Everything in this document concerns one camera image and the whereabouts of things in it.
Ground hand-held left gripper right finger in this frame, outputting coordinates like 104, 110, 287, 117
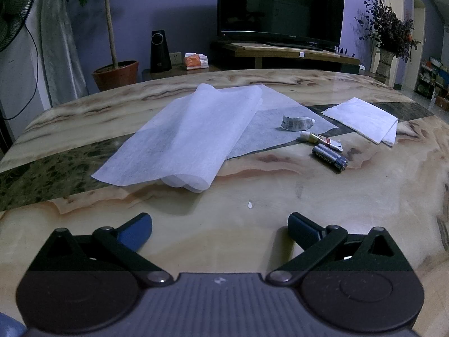
266, 212, 407, 286

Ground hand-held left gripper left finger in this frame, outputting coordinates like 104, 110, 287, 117
31, 212, 173, 287

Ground blue battery pair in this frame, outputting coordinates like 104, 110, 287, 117
312, 144, 350, 174

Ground small glue tube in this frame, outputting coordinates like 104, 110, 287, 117
301, 131, 343, 151

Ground white tube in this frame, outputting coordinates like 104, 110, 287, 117
281, 114, 316, 132

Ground white napkin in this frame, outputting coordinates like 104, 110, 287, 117
321, 97, 400, 147

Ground large white tissue sheet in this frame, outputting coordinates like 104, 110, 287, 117
90, 83, 264, 193

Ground thin translucent white sheet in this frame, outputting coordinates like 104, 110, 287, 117
224, 84, 339, 160

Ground potted green tree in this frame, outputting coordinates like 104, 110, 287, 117
52, 0, 144, 92

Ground black cone speaker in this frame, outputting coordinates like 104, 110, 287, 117
150, 30, 172, 74

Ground orange white tissue pack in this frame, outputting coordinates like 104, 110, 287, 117
182, 53, 210, 71

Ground wooden television stand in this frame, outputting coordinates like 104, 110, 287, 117
141, 40, 362, 83

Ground woven pale vase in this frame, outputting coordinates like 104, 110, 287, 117
377, 49, 397, 78

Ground cluttered storage shelf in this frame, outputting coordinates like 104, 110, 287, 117
414, 56, 449, 110

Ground white sheer curtain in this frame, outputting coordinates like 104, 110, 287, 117
37, 0, 88, 108

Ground dried dark flower bouquet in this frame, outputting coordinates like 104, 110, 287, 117
354, 0, 421, 64

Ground black flat television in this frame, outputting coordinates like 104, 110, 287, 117
217, 0, 346, 51

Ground black standing fan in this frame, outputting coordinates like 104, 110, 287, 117
0, 0, 37, 51

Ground black fan cable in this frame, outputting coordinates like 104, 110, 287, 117
2, 24, 40, 120

